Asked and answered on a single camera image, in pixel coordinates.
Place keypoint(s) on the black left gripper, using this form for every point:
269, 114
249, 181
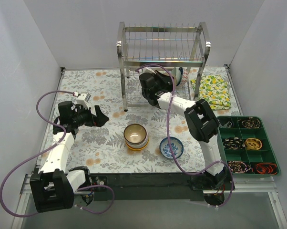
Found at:
94, 117

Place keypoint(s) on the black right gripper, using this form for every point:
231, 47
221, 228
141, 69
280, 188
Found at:
164, 79

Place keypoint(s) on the celadon green bowl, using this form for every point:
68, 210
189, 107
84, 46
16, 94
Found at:
179, 76

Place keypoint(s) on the blue patterned bowl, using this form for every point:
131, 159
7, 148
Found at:
185, 76

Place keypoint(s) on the beige top bowl of stack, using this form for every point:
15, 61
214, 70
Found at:
137, 128

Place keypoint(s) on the white bowl of stack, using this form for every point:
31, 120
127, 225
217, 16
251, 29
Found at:
136, 139

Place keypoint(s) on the blue white floral bowl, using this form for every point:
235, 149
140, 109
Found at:
176, 146

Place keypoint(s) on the black glossy bowl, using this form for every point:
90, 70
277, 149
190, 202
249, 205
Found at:
173, 73

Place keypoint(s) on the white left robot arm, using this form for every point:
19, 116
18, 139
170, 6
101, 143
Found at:
53, 187

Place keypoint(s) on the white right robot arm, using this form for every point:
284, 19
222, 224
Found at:
202, 123

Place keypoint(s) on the stainless steel dish rack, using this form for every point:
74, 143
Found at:
166, 46

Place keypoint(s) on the yellow bottom bowl of stack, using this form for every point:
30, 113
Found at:
137, 148

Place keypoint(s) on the lemon print folded cloth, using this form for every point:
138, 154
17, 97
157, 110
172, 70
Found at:
215, 91

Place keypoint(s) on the grey item in tray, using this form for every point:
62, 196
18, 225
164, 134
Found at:
228, 124

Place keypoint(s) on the black floral rolled tie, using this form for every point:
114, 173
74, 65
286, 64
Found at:
233, 143

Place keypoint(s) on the black gold rolled tie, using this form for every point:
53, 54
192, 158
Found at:
250, 123

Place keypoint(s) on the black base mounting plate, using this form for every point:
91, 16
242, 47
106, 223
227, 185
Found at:
151, 186

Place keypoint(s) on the green compartment tray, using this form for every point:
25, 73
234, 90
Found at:
245, 147

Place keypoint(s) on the yellow rolled tie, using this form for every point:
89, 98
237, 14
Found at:
253, 144

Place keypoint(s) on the black pink rolled tie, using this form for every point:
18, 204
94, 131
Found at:
239, 167

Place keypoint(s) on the black orange rolled tie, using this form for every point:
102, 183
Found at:
265, 168

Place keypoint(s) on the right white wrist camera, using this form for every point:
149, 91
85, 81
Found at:
148, 70

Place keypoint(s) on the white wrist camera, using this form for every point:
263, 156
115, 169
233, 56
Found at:
84, 99
148, 70

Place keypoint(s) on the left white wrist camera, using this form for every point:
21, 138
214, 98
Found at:
84, 99

